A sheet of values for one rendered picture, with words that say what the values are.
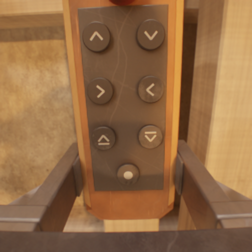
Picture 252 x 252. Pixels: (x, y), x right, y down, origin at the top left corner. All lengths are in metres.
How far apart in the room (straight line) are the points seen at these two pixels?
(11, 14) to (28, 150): 0.34
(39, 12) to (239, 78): 0.35
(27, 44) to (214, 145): 0.46
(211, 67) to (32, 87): 0.41
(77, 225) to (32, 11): 0.51
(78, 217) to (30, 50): 0.46
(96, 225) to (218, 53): 0.48
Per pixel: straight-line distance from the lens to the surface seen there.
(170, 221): 0.57
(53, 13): 0.40
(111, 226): 0.38
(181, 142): 0.16
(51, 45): 0.49
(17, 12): 0.42
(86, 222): 0.57
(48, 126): 0.52
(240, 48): 0.30
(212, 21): 0.33
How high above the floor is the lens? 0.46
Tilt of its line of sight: 73 degrees down
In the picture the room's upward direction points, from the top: 178 degrees counter-clockwise
